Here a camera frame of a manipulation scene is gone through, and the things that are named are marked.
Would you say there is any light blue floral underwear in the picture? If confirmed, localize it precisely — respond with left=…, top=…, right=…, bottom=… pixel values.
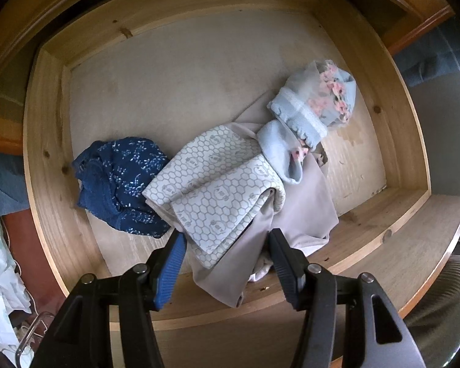
left=257, top=60, right=359, bottom=185

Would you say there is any wooden drawer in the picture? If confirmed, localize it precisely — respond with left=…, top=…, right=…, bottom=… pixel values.
left=23, top=0, right=460, bottom=332

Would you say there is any blue checked cloth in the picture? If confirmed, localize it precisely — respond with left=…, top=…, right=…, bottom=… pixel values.
left=0, top=17, right=460, bottom=219

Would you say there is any white honeycomb-print underwear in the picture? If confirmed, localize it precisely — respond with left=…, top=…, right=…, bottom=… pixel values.
left=142, top=125, right=287, bottom=270

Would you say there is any taupe underwear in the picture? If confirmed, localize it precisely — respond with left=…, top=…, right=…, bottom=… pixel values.
left=188, top=90, right=340, bottom=308

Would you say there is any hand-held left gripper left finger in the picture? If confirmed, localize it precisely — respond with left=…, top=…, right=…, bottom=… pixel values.
left=30, top=231, right=188, bottom=368

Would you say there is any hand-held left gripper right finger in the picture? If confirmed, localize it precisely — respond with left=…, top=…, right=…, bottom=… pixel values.
left=267, top=228, right=428, bottom=368

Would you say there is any white floral fabric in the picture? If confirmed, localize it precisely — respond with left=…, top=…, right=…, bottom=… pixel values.
left=0, top=217, right=33, bottom=353

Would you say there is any chrome metal frame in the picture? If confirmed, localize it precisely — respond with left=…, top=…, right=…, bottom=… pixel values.
left=14, top=312, right=56, bottom=368

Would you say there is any navy floral underwear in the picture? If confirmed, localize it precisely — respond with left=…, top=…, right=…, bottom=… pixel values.
left=72, top=137, right=173, bottom=238

